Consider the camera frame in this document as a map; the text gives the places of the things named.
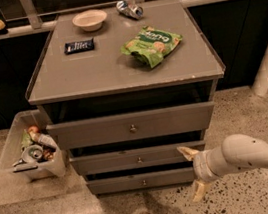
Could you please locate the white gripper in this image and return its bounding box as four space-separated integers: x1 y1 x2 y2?
177 146 219 202

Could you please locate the grey drawer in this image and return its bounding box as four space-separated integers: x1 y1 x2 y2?
47 102 215 150
69 140 206 176
87 167 196 195

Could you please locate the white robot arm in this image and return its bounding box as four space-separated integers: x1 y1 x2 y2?
177 134 268 202

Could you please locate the grey bottom drawer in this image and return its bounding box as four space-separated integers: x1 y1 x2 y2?
87 167 196 195

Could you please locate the grey top drawer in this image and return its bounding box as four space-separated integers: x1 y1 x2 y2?
47 102 215 150

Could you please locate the grey drawer cabinet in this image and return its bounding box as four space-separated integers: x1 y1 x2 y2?
13 0 243 206

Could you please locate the green snack bag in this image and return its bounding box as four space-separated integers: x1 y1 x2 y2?
121 26 183 69

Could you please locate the plastic bottle in bin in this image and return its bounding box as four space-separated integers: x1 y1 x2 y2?
30 131 57 149

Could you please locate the empty can in bin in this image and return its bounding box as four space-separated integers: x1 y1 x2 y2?
21 145 43 163

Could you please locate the clear plastic trash bin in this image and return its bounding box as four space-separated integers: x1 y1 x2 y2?
0 109 66 182

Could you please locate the crushed silver can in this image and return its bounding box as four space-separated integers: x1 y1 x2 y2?
116 0 144 20

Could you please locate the dark blue candy bar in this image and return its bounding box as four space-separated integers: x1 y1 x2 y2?
64 39 95 55

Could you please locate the white paper bowl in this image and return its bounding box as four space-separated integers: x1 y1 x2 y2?
72 9 108 32

